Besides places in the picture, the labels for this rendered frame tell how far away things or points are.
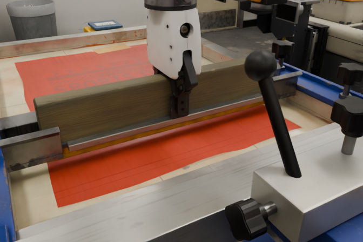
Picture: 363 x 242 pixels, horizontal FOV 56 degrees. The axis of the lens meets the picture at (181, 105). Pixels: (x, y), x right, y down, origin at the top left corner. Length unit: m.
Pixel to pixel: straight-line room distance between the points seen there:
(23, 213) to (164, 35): 0.29
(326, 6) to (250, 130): 1.20
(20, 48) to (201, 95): 0.62
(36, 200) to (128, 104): 0.18
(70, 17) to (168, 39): 3.82
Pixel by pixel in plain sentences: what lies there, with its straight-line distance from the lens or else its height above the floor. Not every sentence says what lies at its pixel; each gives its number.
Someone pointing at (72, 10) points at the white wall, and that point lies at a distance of 4.27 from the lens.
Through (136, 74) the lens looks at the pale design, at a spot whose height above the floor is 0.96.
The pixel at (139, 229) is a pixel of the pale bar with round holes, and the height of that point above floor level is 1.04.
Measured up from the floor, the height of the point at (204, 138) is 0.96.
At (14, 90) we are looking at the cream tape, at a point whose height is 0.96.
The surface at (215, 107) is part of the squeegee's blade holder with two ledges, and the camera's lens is 0.58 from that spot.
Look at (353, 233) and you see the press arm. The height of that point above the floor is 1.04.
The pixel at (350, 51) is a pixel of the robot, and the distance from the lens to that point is 1.59.
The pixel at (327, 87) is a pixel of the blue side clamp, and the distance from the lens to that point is 0.69.
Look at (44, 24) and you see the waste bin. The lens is 3.71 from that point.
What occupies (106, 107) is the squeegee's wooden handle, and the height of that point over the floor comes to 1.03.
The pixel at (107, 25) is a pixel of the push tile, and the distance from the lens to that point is 1.28.
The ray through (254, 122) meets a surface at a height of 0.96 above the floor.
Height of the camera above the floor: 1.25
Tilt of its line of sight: 26 degrees down
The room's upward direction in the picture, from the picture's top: straight up
